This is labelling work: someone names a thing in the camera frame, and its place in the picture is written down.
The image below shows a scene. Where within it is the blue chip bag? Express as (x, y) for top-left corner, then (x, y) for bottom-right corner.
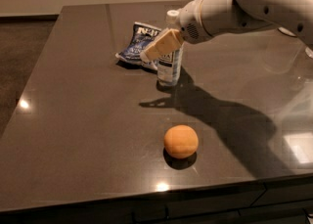
(115, 22), (161, 71)

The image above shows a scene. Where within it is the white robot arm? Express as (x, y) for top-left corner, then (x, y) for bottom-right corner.
(140, 0), (313, 63)

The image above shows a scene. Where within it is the clear blue plastic water bottle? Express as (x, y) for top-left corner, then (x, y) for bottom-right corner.
(156, 9), (185, 87)

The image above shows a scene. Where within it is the orange fruit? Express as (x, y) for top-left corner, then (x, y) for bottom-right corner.
(163, 125), (199, 159)

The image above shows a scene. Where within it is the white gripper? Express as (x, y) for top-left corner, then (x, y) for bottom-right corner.
(140, 0), (212, 63)

